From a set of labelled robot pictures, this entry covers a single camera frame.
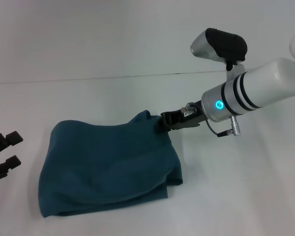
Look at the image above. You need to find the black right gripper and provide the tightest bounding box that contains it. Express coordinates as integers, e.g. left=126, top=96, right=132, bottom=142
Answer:
left=156, top=99, right=207, bottom=134

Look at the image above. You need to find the teal t-shirt with FREE print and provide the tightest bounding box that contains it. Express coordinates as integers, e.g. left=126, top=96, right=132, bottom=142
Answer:
left=38, top=110, right=184, bottom=219

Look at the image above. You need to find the silver right camera bracket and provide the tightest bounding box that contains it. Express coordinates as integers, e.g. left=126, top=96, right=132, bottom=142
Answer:
left=225, top=61, right=246, bottom=82

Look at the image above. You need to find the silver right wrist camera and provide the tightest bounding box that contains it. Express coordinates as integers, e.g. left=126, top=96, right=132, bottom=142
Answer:
left=190, top=28, right=249, bottom=70

